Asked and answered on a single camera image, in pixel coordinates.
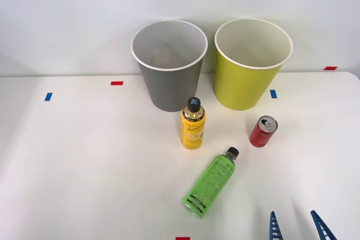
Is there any yellow-green plastic waste bin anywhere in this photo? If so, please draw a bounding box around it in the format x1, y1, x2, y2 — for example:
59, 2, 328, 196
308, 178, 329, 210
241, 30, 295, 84
214, 17, 294, 111

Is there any green plastic bottle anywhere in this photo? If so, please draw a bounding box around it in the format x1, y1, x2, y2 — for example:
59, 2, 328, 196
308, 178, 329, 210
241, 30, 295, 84
181, 146, 240, 220

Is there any red drink can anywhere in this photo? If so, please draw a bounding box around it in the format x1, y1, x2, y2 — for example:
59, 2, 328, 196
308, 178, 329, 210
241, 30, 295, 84
249, 115, 278, 148

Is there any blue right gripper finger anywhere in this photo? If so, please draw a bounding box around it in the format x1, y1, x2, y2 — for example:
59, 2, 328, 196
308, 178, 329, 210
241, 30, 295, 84
310, 210, 338, 240
267, 211, 283, 240

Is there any yellow plastic bottle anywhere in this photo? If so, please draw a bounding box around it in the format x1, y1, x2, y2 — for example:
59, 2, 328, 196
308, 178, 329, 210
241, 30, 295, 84
179, 97, 207, 151

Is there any grey plastic waste bin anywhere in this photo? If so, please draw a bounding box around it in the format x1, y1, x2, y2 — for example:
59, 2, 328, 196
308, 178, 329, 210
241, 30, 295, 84
130, 19, 209, 113

